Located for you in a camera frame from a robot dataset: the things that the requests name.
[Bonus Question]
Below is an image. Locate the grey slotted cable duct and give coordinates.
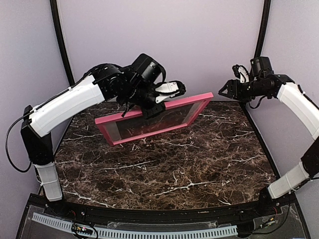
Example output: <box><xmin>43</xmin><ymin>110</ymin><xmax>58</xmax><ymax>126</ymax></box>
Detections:
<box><xmin>31</xmin><ymin>212</ymin><xmax>238</xmax><ymax>239</ymax></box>

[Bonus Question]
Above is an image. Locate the light wooden picture frame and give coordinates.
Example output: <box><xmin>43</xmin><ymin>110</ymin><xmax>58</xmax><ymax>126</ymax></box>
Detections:
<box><xmin>95</xmin><ymin>92</ymin><xmax>213</xmax><ymax>146</ymax></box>

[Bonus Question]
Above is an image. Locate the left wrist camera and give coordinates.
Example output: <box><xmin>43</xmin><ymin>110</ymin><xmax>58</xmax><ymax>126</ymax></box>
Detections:
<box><xmin>154</xmin><ymin>81</ymin><xmax>186</xmax><ymax>104</ymax></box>

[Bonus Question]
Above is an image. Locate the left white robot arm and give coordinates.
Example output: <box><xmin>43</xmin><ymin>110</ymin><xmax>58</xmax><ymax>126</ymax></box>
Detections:
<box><xmin>20</xmin><ymin>54</ymin><xmax>176</xmax><ymax>217</ymax></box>

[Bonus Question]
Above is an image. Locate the small circuit board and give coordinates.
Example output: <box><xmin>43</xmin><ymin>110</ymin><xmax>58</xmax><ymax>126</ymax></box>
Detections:
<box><xmin>71</xmin><ymin>224</ymin><xmax>93</xmax><ymax>235</ymax></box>

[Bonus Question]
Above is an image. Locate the black corner post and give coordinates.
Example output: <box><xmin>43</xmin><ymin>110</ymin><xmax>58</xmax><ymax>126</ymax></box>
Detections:
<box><xmin>254</xmin><ymin>0</ymin><xmax>271</xmax><ymax>58</ymax></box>
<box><xmin>49</xmin><ymin>0</ymin><xmax>75</xmax><ymax>86</ymax></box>

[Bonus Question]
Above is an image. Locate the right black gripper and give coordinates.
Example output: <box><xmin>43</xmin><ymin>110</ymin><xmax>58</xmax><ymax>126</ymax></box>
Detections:
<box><xmin>219</xmin><ymin>79</ymin><xmax>270</xmax><ymax>103</ymax></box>

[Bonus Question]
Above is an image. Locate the left black corner post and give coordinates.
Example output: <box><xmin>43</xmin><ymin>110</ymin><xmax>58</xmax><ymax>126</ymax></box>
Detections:
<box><xmin>49</xmin><ymin>0</ymin><xmax>75</xmax><ymax>86</ymax></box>

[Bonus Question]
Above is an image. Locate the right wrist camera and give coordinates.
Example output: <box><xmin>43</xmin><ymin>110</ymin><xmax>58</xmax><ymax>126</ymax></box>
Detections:
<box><xmin>232</xmin><ymin>64</ymin><xmax>249</xmax><ymax>84</ymax></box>

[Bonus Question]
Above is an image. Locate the black front rail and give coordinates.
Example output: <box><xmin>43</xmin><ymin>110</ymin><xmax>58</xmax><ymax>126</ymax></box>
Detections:
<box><xmin>16</xmin><ymin>194</ymin><xmax>310</xmax><ymax>239</ymax></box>

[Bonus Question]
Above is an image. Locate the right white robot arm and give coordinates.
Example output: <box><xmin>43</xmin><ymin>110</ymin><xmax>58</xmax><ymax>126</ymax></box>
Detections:
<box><xmin>218</xmin><ymin>56</ymin><xmax>319</xmax><ymax>216</ymax></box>

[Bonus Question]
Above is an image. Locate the right black corner post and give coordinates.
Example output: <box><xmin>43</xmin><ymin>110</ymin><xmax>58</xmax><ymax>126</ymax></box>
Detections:
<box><xmin>254</xmin><ymin>0</ymin><xmax>271</xmax><ymax>58</ymax></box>

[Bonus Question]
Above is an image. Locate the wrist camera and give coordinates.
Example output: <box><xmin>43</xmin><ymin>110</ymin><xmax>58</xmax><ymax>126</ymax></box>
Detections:
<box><xmin>154</xmin><ymin>81</ymin><xmax>186</xmax><ymax>104</ymax></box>
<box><xmin>232</xmin><ymin>64</ymin><xmax>249</xmax><ymax>84</ymax></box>

